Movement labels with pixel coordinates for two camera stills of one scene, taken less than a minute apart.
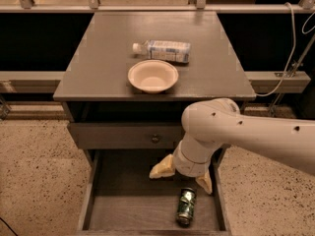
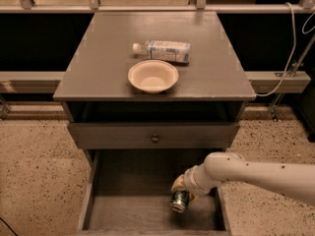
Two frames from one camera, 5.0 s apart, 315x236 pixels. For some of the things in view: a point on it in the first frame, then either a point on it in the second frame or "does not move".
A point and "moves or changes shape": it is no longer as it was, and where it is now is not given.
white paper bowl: x=153 y=76 does not move
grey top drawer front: x=126 y=135 does not move
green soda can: x=186 y=206 moves or changes shape
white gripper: x=189 y=167 -> x=190 y=180
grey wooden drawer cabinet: x=132 y=75 does not move
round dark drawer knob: x=155 y=138 does not move
